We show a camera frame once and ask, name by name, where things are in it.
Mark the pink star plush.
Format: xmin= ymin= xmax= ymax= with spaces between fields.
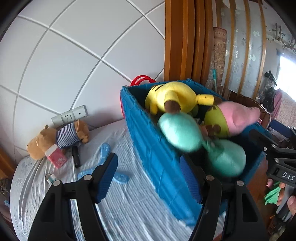
xmin=200 ymin=101 xmax=261 ymax=140

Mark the blue plastic boomerang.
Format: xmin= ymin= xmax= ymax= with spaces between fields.
xmin=77 ymin=143 xmax=129 ymax=184

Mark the yellow striped tiger plush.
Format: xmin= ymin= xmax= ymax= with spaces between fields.
xmin=144 ymin=81 xmax=222 ymax=115

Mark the person right hand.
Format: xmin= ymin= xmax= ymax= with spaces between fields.
xmin=276 ymin=182 xmax=295 ymax=216

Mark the teal plush toy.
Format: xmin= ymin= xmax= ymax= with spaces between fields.
xmin=157 ymin=112 xmax=246 ymax=178

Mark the small teal white box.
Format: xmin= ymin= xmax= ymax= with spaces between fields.
xmin=45 ymin=173 xmax=57 ymax=185

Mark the pink tissue pack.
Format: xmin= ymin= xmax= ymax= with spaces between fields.
xmin=45 ymin=144 xmax=67 ymax=169

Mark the rolled patterned carpet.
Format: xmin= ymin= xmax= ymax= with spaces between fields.
xmin=206 ymin=27 xmax=227 ymax=94

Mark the blue striped bed sheet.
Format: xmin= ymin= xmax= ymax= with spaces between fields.
xmin=10 ymin=120 xmax=193 ymax=240

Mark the brown bear plush striped shirt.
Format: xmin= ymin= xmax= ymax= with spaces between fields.
xmin=27 ymin=120 xmax=89 ymax=160

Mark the blue plastic storage crate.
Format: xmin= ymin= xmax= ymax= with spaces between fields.
xmin=120 ymin=79 xmax=271 ymax=226

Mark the wooden glass partition screen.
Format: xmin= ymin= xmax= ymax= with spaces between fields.
xmin=214 ymin=1 xmax=266 ymax=99

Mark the red plastic toy case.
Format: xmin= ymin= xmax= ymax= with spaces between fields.
xmin=120 ymin=75 xmax=156 ymax=117

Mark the grey wall socket panel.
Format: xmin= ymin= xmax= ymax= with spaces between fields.
xmin=51 ymin=105 xmax=88 ymax=127

